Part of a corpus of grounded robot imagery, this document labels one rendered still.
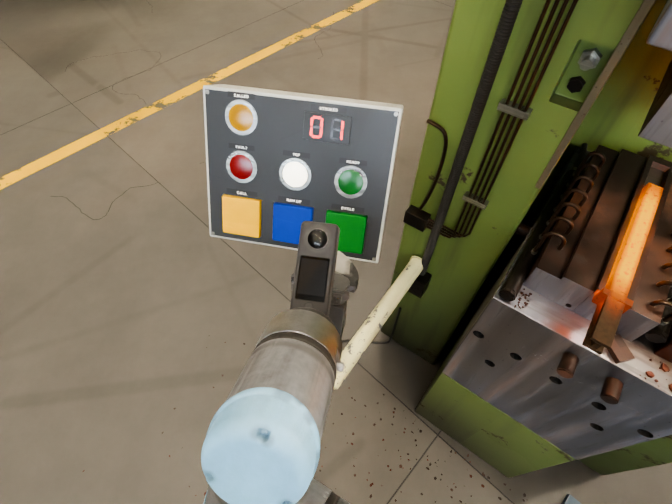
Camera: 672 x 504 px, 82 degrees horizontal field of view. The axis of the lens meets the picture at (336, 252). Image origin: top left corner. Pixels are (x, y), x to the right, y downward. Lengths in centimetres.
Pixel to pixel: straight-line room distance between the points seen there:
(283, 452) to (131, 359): 158
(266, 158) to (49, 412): 149
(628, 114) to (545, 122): 38
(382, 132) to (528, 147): 29
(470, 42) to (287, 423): 65
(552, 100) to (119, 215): 207
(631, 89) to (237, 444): 103
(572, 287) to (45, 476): 175
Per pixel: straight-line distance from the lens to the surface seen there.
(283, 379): 35
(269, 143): 71
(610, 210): 95
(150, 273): 206
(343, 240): 72
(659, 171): 111
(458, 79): 80
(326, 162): 69
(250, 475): 35
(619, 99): 113
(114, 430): 180
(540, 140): 80
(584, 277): 81
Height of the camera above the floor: 157
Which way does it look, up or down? 55 degrees down
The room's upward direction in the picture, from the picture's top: straight up
